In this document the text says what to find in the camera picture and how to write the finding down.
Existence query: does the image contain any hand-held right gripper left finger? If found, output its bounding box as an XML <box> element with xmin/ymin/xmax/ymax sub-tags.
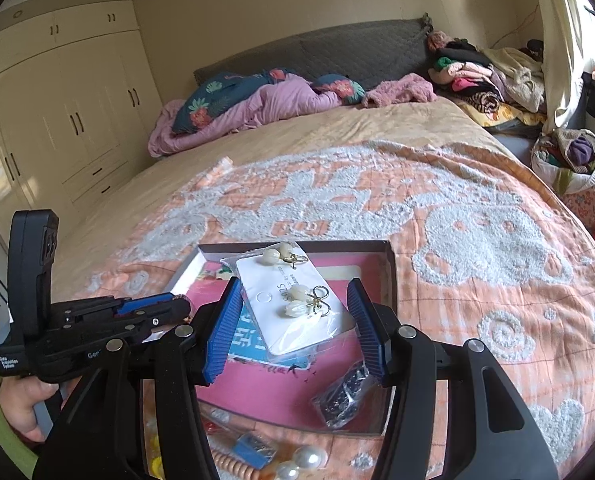
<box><xmin>32</xmin><ymin>277</ymin><xmax>243</xmax><ymax>480</ymax></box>

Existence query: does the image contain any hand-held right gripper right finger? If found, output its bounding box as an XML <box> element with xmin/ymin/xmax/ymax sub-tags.
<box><xmin>346</xmin><ymin>277</ymin><xmax>561</xmax><ymax>480</ymax></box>

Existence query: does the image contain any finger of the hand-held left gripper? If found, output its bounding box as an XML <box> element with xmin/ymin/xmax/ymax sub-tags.
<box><xmin>122</xmin><ymin>305</ymin><xmax>194</xmax><ymax>336</ymax></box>
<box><xmin>113</xmin><ymin>294</ymin><xmax>179</xmax><ymax>318</ymax></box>

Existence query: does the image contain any grey cardboard box pink lining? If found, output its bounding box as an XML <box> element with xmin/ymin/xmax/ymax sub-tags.
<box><xmin>168</xmin><ymin>240</ymin><xmax>398</xmax><ymax>438</ymax></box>

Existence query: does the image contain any small blue box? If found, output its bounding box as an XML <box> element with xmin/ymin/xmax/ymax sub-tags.
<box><xmin>234</xmin><ymin>432</ymin><xmax>279</xmax><ymax>469</ymax></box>

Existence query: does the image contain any orange spiral hair tie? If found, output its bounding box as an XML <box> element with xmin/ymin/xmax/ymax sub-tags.
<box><xmin>211</xmin><ymin>447</ymin><xmax>274</xmax><ymax>480</ymax></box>

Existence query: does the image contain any yellow plastic hair accessory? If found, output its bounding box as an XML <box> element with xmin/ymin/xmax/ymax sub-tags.
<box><xmin>144</xmin><ymin>429</ymin><xmax>164</xmax><ymax>477</ymax></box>

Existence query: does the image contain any person's left hand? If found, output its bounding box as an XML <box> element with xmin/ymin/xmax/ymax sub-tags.
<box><xmin>0</xmin><ymin>372</ymin><xmax>69</xmax><ymax>444</ymax></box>

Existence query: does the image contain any blue printed card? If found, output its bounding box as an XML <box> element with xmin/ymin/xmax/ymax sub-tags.
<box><xmin>226</xmin><ymin>307</ymin><xmax>305</xmax><ymax>372</ymax></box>

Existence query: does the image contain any dark bead packet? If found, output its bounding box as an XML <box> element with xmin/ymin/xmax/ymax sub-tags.
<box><xmin>311</xmin><ymin>360</ymin><xmax>379</xmax><ymax>429</ymax></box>

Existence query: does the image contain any small clear plastic packet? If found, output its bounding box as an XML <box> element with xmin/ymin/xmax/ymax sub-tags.
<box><xmin>203</xmin><ymin>409</ymin><xmax>236</xmax><ymax>437</ymax></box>

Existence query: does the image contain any orange plaid cloud blanket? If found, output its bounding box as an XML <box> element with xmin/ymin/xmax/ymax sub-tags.
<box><xmin>52</xmin><ymin>144</ymin><xmax>595</xmax><ymax>480</ymax></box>

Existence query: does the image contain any cream wardrobe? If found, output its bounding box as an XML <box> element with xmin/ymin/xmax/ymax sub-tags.
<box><xmin>0</xmin><ymin>0</ymin><xmax>164</xmax><ymax>266</ymax></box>

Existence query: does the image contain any beige bed sheet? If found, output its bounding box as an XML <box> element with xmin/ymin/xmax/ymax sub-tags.
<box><xmin>51</xmin><ymin>94</ymin><xmax>511</xmax><ymax>288</ymax></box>

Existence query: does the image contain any large dark floral pillow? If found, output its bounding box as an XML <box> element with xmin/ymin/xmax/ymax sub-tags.
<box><xmin>170</xmin><ymin>67</ymin><xmax>299</xmax><ymax>135</ymax></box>

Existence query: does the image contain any pink duvet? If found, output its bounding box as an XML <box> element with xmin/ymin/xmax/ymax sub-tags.
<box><xmin>147</xmin><ymin>72</ymin><xmax>345</xmax><ymax>159</ymax></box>

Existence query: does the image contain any pink fuzzy garment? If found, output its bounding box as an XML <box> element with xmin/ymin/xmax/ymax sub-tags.
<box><xmin>361</xmin><ymin>72</ymin><xmax>437</xmax><ymax>109</ymax></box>

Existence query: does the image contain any small dark floral pillow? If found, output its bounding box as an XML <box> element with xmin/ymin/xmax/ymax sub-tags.
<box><xmin>316</xmin><ymin>73</ymin><xmax>367</xmax><ymax>106</ymax></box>

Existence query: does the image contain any floral bag of clothes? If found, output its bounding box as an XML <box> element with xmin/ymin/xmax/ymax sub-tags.
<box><xmin>529</xmin><ymin>127</ymin><xmax>595</xmax><ymax>232</ymax></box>

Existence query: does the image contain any pile of clothes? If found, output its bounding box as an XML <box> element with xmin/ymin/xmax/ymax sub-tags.
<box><xmin>426</xmin><ymin>29</ymin><xmax>549</xmax><ymax>129</ymax></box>

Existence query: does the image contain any grey quilted headboard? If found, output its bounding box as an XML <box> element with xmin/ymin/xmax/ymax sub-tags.
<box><xmin>192</xmin><ymin>12</ymin><xmax>436</xmax><ymax>107</ymax></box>

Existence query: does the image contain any cream curtain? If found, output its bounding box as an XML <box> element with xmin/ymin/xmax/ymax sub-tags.
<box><xmin>524</xmin><ymin>0</ymin><xmax>595</xmax><ymax>129</ymax></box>

